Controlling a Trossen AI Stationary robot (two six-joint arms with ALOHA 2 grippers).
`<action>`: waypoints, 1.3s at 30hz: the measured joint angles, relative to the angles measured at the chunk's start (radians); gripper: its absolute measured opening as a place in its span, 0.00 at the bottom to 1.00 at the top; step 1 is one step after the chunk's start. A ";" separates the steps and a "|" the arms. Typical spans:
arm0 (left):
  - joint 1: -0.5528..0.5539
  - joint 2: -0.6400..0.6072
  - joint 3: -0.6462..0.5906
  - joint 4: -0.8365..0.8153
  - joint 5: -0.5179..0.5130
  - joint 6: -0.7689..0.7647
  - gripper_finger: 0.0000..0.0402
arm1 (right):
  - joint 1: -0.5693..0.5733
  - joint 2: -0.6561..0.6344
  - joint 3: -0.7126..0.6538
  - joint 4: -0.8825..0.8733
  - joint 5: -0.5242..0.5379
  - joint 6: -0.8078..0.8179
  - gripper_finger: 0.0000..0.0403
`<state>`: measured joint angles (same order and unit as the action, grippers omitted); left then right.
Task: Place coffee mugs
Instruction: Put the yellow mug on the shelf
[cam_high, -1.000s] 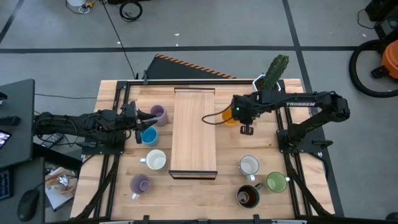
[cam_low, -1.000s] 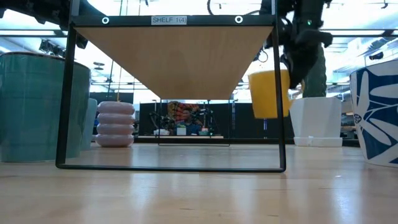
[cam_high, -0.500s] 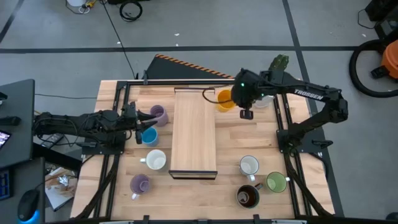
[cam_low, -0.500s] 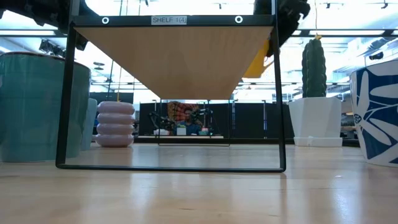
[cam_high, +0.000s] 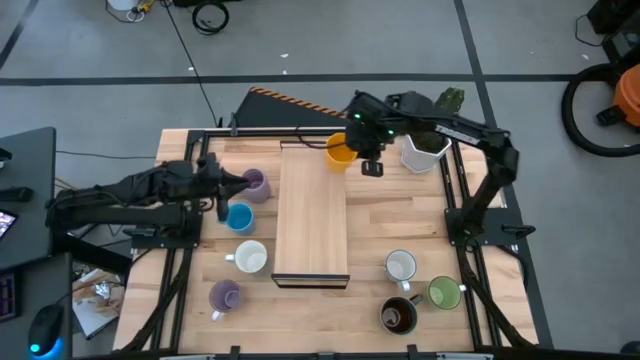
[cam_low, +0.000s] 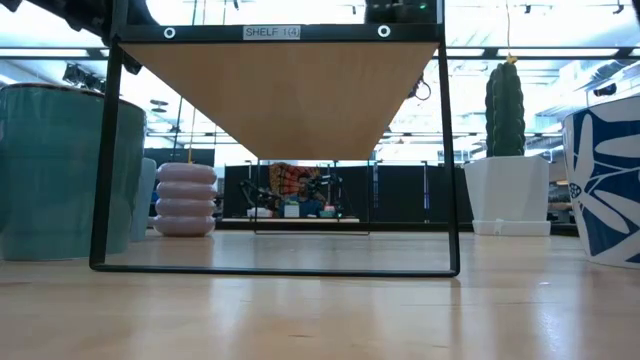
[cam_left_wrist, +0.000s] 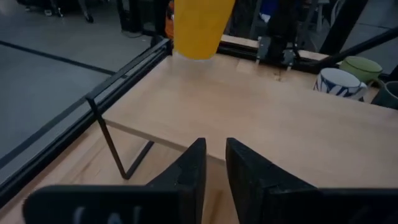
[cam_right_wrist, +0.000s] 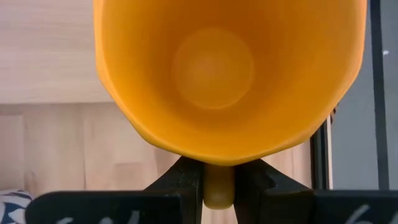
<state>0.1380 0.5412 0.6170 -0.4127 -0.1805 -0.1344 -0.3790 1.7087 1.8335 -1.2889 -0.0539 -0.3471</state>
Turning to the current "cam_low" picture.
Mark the blue white floral mug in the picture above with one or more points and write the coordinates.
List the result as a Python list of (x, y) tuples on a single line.
[(605, 180)]

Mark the purple ribbed mug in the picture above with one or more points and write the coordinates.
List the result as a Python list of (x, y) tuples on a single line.
[(185, 200)]

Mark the large teal mug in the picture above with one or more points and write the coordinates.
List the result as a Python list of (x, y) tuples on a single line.
[(50, 175)]

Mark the black background robot arm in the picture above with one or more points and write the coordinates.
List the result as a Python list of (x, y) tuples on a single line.
[(327, 185), (255, 192)]

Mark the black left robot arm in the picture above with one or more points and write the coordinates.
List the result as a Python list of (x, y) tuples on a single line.
[(85, 12)]

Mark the green cactus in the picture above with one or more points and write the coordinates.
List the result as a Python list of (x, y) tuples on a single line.
[(505, 110)]

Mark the orange patterned tapestry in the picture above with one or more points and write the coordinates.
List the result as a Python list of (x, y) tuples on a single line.
[(280, 175)]

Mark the person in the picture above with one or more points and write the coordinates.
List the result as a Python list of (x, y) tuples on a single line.
[(302, 195)]

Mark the white faceted plant pot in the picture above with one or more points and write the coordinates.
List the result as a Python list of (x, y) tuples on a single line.
[(507, 190)]

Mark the green container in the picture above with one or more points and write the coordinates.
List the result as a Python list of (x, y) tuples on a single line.
[(327, 211)]

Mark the white box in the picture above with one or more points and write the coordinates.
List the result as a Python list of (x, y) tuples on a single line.
[(291, 210)]

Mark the white pot saucer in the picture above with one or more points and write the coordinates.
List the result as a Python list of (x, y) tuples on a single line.
[(510, 228)]

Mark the black monitor panel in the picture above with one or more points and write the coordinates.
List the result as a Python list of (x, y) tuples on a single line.
[(180, 156)]

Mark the wooden background table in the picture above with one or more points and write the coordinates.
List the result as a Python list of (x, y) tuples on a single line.
[(240, 220)]

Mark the black ceiling spotlights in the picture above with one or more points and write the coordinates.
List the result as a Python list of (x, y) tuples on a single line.
[(82, 77)]

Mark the black frame wooden shelf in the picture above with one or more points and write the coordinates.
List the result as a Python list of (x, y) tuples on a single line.
[(280, 100)]

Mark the black partition wall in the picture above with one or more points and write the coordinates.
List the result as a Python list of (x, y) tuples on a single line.
[(400, 192)]

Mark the black aluminium table frame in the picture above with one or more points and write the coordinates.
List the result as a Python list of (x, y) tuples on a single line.
[(400, 226)]

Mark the black dome camera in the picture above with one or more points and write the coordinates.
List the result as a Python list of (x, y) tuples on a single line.
[(605, 90)]

